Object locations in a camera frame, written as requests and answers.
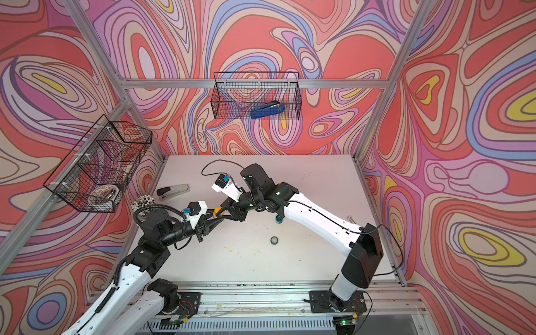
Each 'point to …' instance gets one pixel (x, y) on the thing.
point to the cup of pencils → (144, 201)
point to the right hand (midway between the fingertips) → (223, 216)
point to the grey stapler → (168, 192)
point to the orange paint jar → (215, 216)
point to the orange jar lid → (217, 209)
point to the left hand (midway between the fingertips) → (221, 215)
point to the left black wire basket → (93, 174)
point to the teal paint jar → (278, 219)
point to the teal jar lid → (274, 240)
